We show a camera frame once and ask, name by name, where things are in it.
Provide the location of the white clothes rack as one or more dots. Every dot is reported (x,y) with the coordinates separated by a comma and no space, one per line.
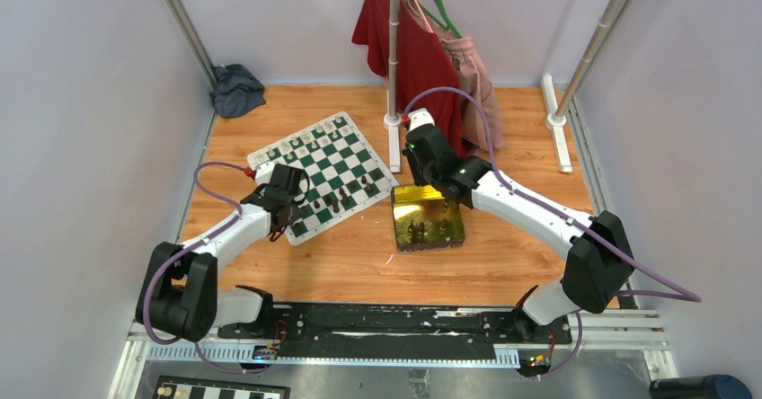
(392,118)

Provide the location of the dark blue bottle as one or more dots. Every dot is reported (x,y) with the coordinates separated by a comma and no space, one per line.
(716,386)

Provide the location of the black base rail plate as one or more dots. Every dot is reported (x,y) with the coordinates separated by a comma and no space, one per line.
(364,331)

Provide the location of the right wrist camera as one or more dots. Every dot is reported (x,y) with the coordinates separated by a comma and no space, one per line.
(419,118)

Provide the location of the yellow metal tin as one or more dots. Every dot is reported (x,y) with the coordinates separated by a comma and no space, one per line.
(413,204)

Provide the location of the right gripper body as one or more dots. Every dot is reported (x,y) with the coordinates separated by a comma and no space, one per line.
(422,174)

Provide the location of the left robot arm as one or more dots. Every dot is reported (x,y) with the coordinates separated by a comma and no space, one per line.
(180,298)

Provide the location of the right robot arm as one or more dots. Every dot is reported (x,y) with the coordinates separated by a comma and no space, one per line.
(595,249)

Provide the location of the dark blue crumpled cloth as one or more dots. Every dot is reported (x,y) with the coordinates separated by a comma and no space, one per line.
(237,91)

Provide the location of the red t-shirt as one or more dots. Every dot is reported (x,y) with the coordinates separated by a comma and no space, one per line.
(421,65)

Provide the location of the pink shorts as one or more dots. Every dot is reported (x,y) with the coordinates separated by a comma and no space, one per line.
(474,80)

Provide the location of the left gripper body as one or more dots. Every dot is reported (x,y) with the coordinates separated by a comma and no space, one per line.
(291,205)

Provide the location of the green white chess mat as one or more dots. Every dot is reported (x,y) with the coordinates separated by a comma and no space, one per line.
(333,152)

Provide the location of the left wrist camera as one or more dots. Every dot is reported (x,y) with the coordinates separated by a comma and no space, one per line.
(263,173)

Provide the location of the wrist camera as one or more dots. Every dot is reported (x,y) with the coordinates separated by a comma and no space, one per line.
(263,173)
(419,118)

